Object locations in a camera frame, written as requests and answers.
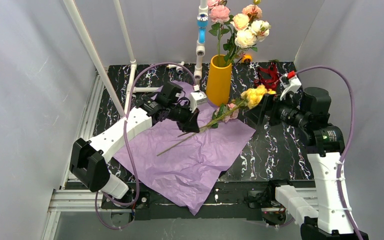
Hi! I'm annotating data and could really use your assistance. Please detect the light pink rose stem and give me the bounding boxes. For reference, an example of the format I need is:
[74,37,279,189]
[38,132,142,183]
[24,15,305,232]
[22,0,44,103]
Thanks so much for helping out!
[156,100,243,157]

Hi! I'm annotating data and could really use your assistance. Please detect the purple pink wrapping paper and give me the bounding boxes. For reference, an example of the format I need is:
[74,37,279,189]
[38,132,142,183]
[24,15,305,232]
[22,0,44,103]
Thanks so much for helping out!
[128,119,255,215]

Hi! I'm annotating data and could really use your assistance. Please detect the red printed ribbon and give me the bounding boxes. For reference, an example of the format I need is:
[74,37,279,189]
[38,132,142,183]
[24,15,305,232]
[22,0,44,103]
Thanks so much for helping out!
[253,61,281,91]

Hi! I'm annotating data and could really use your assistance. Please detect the yellow rose flower stem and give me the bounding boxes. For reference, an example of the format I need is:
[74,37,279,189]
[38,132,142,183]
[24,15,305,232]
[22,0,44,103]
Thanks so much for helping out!
[177,84,278,138]

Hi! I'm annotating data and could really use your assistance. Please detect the white rose flower stem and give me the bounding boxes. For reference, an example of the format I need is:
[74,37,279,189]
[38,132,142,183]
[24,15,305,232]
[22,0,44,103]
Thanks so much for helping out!
[226,20,272,65]

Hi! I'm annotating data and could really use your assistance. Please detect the pink rose flower stem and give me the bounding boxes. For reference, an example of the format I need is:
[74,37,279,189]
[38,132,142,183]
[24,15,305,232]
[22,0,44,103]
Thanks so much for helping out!
[207,0,230,67]

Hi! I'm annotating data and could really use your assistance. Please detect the peach rose flower stem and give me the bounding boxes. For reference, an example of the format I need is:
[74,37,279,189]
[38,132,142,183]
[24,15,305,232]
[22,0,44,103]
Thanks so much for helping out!
[224,0,263,60]

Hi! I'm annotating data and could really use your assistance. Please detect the small white pipe elbow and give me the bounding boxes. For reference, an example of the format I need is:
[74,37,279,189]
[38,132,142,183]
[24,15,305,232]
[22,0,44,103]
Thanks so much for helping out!
[166,61,185,74]

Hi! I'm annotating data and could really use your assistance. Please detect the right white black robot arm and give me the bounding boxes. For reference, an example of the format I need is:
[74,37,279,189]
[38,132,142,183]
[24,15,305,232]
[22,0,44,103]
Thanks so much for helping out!
[244,87,369,240]

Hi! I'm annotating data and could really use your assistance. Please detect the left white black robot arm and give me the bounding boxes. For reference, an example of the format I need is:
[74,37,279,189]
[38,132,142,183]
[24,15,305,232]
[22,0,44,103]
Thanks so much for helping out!
[69,82,207,200]

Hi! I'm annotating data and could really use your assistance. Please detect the yellow cylindrical vase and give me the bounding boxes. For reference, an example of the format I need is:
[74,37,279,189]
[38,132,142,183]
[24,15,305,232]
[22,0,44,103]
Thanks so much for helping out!
[205,54,232,107]

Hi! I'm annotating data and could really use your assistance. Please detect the blue pipe valve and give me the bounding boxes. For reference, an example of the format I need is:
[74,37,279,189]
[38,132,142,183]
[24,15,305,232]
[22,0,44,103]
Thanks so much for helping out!
[196,12,209,44]

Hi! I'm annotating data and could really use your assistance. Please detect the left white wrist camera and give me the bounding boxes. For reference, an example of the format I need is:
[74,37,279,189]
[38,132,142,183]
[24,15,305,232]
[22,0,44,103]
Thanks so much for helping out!
[187,84,208,113]

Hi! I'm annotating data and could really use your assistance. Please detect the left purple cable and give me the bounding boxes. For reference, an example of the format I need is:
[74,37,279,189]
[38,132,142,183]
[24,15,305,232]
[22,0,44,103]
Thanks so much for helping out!
[94,62,201,231]

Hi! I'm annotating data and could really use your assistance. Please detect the purple cable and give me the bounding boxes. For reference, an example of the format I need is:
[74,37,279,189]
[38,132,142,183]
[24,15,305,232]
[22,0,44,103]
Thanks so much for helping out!
[94,62,201,231]
[278,65,365,240]

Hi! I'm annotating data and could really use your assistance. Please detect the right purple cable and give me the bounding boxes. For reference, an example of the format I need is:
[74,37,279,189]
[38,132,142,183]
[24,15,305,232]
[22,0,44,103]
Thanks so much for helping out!
[278,65,365,240]

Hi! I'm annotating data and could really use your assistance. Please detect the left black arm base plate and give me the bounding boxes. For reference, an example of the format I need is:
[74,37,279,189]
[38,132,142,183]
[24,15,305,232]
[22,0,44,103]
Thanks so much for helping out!
[101,190,150,210]

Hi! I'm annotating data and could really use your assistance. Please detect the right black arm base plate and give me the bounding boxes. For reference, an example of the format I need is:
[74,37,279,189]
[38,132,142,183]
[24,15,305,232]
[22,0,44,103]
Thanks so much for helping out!
[244,185,301,210]

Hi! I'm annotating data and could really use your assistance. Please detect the white PVC pipe frame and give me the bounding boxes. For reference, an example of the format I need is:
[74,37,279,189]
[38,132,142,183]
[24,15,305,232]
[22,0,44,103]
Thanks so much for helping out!
[63,0,209,117]

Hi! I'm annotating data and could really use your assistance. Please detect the aluminium extrusion frame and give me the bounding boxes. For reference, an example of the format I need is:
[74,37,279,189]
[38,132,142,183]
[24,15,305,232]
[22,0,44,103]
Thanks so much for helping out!
[41,66,358,240]

